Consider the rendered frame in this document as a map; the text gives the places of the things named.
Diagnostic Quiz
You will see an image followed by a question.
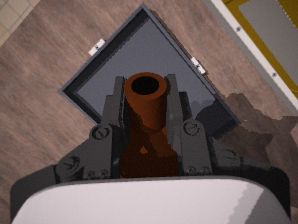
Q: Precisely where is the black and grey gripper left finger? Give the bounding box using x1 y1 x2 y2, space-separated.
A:
10 76 131 224

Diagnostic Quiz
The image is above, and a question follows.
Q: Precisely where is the grey tray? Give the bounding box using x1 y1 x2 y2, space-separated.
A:
58 2 240 140

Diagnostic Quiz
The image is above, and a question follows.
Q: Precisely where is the yellow crate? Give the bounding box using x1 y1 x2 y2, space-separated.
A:
221 0 298 99

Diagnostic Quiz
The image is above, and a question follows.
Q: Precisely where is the brown bottle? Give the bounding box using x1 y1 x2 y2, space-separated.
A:
120 72 178 179

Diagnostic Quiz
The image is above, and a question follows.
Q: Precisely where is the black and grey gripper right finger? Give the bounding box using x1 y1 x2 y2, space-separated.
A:
164 74 291 220

